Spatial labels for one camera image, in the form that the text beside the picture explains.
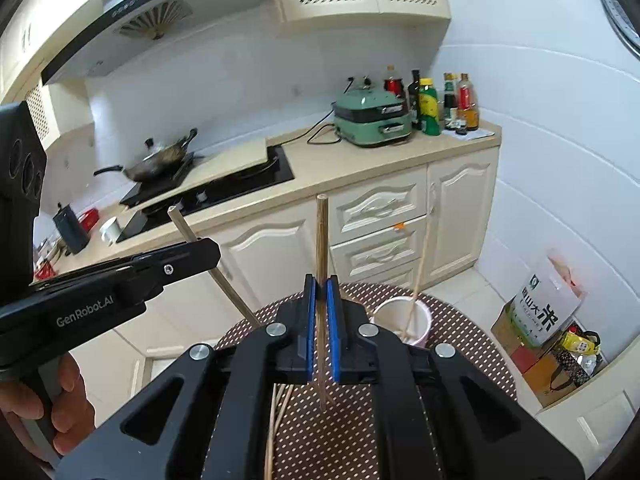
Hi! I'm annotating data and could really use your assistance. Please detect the person's left hand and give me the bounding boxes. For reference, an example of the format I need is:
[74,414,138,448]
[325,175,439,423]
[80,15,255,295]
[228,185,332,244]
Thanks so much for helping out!
[0,354,97,461]

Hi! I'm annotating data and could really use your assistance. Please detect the dark electric kettle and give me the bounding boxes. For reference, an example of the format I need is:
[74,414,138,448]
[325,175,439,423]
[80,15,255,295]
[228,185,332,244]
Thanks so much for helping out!
[52,203,91,255]

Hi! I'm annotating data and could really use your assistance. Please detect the red label drink bottle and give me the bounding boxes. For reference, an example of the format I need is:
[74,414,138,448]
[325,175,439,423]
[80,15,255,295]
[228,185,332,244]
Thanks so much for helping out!
[384,66,405,98]

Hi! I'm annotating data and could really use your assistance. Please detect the black glass cooktop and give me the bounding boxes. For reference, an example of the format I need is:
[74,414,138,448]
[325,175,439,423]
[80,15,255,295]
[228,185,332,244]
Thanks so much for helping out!
[116,145,295,243]

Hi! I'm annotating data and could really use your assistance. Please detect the round metal steamer plate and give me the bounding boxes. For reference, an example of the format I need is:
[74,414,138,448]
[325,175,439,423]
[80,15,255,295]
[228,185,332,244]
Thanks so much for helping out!
[597,0,640,56]

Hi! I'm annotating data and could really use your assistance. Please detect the white green rice bag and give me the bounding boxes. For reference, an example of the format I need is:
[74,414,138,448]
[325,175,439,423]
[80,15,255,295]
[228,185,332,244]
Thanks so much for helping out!
[509,250,586,348]

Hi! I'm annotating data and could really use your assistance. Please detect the green bottle yellow cap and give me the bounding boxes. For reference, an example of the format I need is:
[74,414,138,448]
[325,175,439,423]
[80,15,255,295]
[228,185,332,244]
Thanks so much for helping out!
[417,78,442,136]

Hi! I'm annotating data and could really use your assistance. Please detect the pink cup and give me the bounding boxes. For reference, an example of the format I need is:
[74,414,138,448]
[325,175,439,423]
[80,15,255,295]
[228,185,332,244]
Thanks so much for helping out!
[371,296,432,350]

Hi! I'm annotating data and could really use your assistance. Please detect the beige board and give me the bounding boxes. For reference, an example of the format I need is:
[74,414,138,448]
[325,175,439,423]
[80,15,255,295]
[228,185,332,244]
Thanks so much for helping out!
[120,139,271,207]

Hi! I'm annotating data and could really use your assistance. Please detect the cardboard box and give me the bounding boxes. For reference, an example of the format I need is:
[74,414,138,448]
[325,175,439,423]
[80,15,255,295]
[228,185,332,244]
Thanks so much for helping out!
[491,300,608,408]

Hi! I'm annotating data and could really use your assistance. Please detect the dark soy sauce bottle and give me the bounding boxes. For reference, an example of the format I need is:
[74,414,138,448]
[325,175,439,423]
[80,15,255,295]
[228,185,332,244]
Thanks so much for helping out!
[442,72,458,121]

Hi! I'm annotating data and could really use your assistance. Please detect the black induction cooker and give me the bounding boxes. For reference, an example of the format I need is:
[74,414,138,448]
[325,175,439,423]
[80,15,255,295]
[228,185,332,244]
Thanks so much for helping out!
[120,152,207,203]

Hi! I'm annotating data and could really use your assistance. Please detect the metal door handle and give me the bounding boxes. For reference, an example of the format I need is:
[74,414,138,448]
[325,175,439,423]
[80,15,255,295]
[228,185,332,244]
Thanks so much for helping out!
[576,416,601,450]

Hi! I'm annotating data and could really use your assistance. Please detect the green electric cooker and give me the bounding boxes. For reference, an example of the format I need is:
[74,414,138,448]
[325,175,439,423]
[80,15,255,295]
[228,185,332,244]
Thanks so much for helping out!
[332,89,413,149]

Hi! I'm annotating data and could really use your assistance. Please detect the black power cable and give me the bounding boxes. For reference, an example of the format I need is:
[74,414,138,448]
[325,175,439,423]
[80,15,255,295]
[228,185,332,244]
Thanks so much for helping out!
[306,101,351,146]

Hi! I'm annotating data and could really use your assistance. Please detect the single wooden chopstick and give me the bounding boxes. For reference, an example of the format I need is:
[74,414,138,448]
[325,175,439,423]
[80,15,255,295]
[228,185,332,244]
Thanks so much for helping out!
[167,205,262,330]
[400,217,432,343]
[316,194,331,411]

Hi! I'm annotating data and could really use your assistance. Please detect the white mug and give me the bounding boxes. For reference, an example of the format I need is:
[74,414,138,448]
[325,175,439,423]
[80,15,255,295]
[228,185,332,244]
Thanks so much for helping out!
[99,216,123,247]

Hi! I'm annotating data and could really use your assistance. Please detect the yellow packet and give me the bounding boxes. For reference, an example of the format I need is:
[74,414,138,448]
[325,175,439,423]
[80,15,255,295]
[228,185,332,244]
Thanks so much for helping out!
[560,330,601,356]

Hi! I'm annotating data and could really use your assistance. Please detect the set of wooden chopsticks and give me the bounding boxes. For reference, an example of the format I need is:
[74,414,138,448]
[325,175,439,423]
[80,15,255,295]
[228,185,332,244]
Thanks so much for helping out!
[264,384,297,480]

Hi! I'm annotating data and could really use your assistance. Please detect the cream door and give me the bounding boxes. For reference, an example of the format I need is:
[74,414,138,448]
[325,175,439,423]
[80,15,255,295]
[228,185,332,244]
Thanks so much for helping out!
[537,360,638,480]

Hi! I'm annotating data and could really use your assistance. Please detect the black range hood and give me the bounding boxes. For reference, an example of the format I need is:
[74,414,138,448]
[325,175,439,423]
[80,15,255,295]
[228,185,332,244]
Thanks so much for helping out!
[40,0,268,86]

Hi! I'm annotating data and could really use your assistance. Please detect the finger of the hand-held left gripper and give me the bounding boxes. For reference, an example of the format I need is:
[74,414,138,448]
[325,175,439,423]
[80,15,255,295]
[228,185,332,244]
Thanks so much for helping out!
[120,238,222,306]
[125,240,203,267]

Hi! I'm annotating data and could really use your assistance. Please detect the metal wok with lid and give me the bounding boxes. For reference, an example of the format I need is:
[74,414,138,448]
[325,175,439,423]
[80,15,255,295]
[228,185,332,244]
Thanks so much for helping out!
[93,128,198,183]

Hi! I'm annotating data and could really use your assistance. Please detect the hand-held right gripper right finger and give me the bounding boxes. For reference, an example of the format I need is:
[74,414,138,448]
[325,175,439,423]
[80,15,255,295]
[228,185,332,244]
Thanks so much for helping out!
[326,276,586,480]

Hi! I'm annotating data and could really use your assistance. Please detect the white paper sheet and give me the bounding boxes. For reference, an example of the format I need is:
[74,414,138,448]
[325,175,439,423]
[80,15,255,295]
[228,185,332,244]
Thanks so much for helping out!
[442,127,496,140]

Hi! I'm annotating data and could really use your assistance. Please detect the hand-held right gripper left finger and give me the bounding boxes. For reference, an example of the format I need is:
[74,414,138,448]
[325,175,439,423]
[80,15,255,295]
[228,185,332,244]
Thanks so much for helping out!
[55,274,317,480]

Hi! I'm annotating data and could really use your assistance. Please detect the cream upper wall cabinets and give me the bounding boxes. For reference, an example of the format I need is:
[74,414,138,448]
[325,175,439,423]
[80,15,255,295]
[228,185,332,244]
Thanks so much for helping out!
[0,0,126,106]

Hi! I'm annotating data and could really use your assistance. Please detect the red label sauce bottle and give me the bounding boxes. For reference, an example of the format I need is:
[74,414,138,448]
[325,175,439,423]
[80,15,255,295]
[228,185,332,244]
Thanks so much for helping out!
[457,73,480,131]

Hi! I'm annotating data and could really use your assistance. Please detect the brown polka-dot tablecloth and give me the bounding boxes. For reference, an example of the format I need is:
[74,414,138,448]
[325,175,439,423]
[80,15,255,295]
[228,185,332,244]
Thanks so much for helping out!
[215,282,518,480]

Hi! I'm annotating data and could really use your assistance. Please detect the dark patterned bag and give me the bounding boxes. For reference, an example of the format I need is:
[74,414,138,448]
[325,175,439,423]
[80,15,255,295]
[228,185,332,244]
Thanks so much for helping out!
[550,345,591,391]

